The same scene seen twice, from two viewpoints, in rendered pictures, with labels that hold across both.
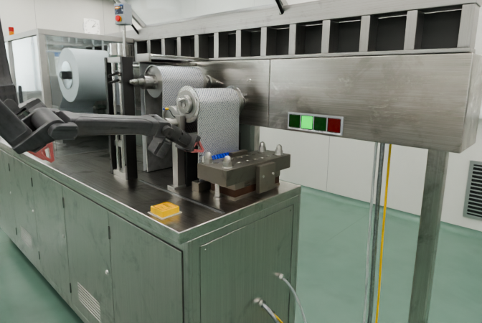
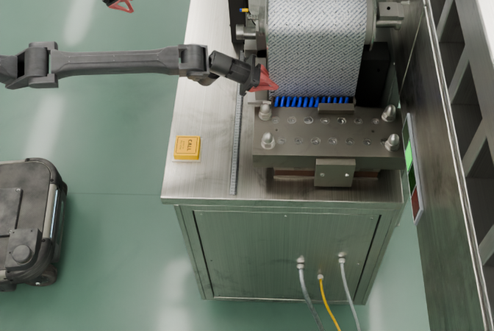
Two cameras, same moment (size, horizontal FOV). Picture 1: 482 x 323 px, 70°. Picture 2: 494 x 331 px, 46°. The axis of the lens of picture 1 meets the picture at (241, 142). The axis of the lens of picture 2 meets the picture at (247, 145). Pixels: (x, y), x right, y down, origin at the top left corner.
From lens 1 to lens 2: 1.29 m
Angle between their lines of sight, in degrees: 61
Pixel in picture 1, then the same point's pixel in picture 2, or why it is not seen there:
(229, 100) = (339, 35)
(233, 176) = (266, 161)
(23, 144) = (12, 86)
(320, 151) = not seen: outside the picture
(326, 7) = (473, 29)
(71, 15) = not seen: outside the picture
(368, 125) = (428, 258)
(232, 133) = (341, 74)
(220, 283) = (229, 237)
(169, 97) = not seen: outside the picture
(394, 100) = (445, 279)
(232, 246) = (245, 221)
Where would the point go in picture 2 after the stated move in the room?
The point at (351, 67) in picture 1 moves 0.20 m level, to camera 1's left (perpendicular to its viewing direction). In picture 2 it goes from (447, 169) to (362, 103)
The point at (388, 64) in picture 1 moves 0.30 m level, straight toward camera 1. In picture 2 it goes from (460, 235) to (284, 291)
